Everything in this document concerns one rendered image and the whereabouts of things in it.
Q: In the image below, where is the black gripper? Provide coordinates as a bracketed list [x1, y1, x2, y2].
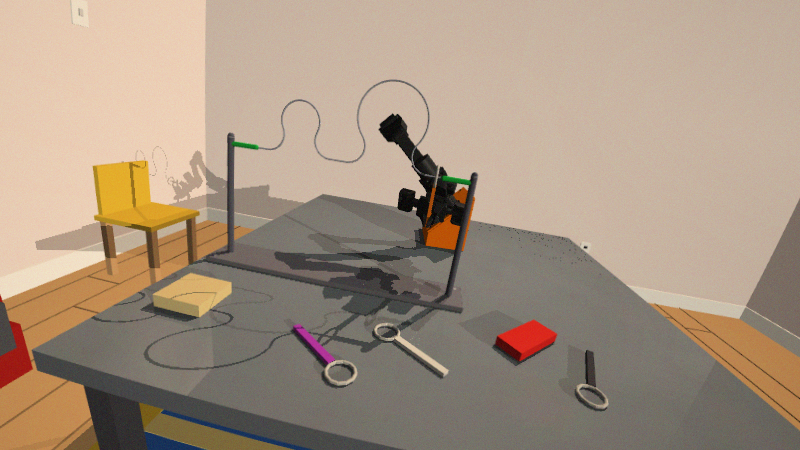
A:
[397, 188, 465, 228]

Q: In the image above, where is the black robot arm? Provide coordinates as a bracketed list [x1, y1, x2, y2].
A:
[379, 114, 460, 208]

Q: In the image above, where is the beige loop with straight handle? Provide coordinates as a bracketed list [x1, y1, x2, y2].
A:
[373, 323, 448, 377]

